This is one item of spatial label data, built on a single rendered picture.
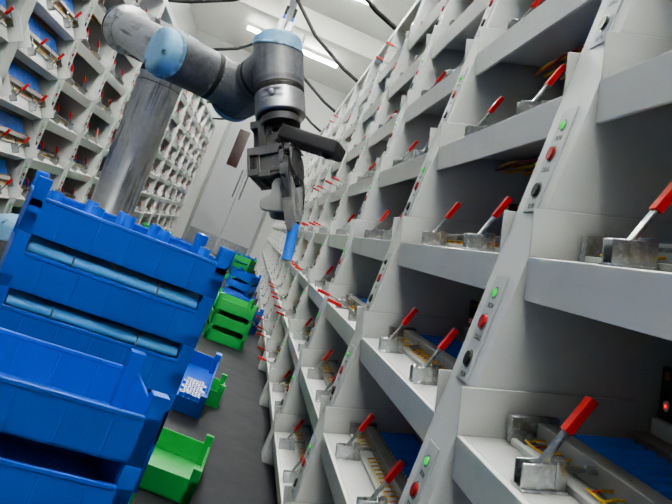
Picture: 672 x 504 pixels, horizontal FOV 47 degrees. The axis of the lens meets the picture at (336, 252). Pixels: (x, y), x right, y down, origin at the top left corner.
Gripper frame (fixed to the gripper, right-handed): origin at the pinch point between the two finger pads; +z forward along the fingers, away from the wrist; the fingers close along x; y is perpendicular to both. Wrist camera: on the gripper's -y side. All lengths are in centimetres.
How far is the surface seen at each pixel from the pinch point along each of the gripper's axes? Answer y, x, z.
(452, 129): -26.2, -19.6, -22.4
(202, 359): 73, -122, -3
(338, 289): 15, -87, -12
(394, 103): 3, -140, -95
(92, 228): 22.3, 25.4, 5.9
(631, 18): -50, 42, -1
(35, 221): 28.3, 30.2, 5.7
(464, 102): -29.1, -19.1, -27.5
